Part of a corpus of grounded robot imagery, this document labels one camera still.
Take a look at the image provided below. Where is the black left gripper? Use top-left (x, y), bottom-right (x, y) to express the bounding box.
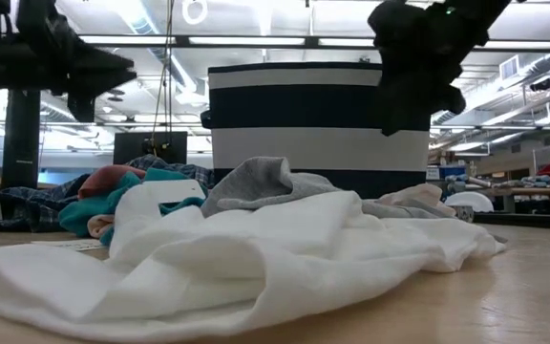
top-left (16, 0), bottom-right (138, 123)

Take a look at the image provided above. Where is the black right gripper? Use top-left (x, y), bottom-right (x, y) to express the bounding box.
top-left (368, 0), bottom-right (489, 138)

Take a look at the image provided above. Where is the pale peach garment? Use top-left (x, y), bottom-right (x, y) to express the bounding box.
top-left (379, 183), bottom-right (456, 216)

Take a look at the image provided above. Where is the coral pink garment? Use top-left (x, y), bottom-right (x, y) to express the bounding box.
top-left (77, 164), bottom-right (148, 200)

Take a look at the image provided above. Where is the large white paper tag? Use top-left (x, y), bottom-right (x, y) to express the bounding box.
top-left (143, 179), bottom-right (208, 205)

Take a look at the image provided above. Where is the teal garment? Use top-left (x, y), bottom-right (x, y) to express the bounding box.
top-left (58, 167), bottom-right (209, 247)

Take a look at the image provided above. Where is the blue plaid shirt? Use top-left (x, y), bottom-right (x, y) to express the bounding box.
top-left (0, 153), bottom-right (217, 234)

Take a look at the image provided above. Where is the pale pink cloth piece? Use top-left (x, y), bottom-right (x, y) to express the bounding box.
top-left (87, 213), bottom-right (116, 240)

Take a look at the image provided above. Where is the grey garment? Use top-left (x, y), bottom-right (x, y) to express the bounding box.
top-left (201, 156), bottom-right (457, 220)

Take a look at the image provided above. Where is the white garment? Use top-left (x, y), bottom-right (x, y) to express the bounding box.
top-left (0, 188), bottom-right (508, 343)

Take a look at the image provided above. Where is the blue storage bin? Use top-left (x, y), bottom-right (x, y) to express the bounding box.
top-left (426, 164), bottom-right (468, 182)

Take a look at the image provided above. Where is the black monitor screen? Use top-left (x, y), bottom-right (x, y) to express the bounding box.
top-left (113, 131), bottom-right (189, 166)

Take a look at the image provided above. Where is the white dome object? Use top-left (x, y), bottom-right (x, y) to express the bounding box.
top-left (443, 190), bottom-right (496, 214)

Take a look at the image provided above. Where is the black rig crossbar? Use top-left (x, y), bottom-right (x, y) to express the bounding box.
top-left (76, 32), bottom-right (550, 53)

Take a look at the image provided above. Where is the navy white striped basket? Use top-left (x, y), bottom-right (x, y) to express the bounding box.
top-left (201, 61), bottom-right (432, 200)

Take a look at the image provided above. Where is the wooden workbench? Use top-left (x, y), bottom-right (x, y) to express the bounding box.
top-left (475, 185), bottom-right (550, 215)

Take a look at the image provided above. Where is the thin hanging cable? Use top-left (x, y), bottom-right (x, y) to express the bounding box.
top-left (150, 0), bottom-right (172, 144)
top-left (166, 0), bottom-right (177, 145)

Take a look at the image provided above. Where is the black upright post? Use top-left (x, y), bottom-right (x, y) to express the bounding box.
top-left (0, 88), bottom-right (42, 192)

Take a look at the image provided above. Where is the black aluminium table frame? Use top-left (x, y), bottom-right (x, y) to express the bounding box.
top-left (473, 212), bottom-right (550, 232)

